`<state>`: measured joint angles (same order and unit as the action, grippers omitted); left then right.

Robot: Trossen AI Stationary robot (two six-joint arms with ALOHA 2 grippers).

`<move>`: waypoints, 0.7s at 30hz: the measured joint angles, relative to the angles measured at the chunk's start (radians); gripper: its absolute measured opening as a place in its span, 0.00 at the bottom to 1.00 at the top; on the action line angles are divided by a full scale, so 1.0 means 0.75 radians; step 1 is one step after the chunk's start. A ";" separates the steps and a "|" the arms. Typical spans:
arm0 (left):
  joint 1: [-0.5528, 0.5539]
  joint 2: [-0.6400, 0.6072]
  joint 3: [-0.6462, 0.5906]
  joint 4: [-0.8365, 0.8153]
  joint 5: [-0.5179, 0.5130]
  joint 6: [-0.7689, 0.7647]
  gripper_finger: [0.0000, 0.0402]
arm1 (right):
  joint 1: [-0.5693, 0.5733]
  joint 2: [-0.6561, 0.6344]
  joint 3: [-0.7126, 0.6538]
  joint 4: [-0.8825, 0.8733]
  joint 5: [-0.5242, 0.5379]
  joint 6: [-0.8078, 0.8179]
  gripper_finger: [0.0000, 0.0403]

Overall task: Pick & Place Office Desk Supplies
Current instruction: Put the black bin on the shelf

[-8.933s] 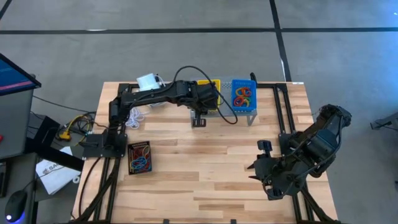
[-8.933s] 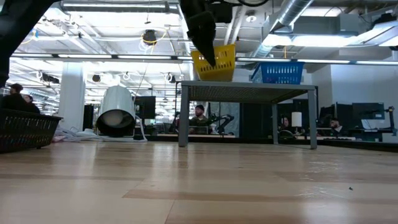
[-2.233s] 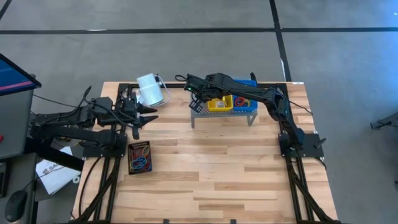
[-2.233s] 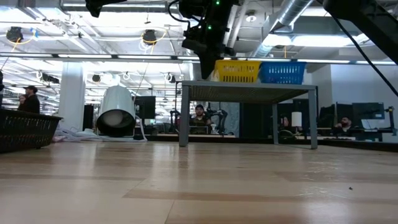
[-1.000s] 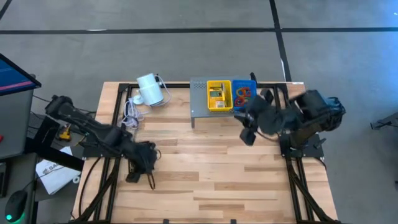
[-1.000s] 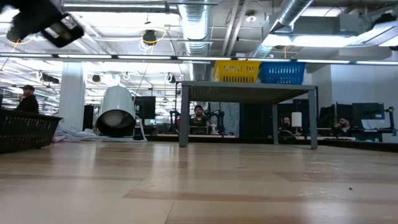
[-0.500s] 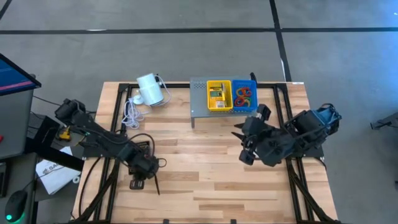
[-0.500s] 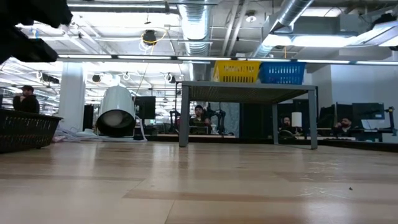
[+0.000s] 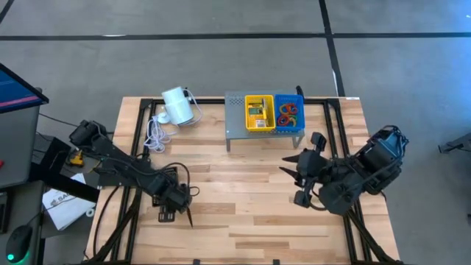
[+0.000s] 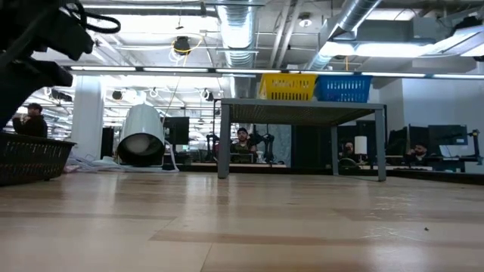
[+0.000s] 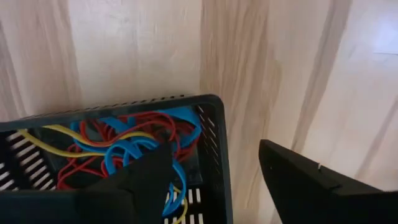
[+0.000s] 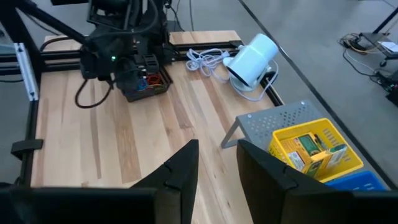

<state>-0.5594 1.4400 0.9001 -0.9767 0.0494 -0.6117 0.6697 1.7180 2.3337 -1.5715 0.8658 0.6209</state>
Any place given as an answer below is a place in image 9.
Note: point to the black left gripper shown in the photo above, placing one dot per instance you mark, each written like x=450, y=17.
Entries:
x=173, y=193

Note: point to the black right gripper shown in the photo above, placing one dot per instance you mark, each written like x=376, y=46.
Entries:
x=311, y=167

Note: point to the yellow plastic basket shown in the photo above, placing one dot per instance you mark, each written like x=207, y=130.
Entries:
x=247, y=125

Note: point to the blue plastic basket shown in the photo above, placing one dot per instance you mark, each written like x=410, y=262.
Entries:
x=300, y=99

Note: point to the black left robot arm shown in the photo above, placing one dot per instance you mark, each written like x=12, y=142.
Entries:
x=121, y=165

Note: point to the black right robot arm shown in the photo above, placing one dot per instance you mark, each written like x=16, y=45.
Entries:
x=379, y=158

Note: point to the grey perforated metal shelf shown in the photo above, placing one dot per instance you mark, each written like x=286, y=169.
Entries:
x=235, y=121

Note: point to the white label sticker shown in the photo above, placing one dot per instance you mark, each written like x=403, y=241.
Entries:
x=352, y=98

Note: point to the white printed paper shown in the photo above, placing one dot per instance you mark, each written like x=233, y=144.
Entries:
x=66, y=211

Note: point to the black support beam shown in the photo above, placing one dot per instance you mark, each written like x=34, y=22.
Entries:
x=66, y=184

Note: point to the black floor stand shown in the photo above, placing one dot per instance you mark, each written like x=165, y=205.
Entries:
x=456, y=144

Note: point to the black computer mouse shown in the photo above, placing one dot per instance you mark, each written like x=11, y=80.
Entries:
x=18, y=243

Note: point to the black keyboard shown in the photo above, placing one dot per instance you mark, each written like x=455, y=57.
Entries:
x=4, y=213

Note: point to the computer monitor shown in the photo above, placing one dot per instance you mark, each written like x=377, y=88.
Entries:
x=18, y=92

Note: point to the black table edge bracket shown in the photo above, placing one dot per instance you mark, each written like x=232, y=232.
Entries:
x=276, y=262
x=197, y=262

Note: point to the black post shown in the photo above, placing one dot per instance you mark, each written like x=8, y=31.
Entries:
x=300, y=90

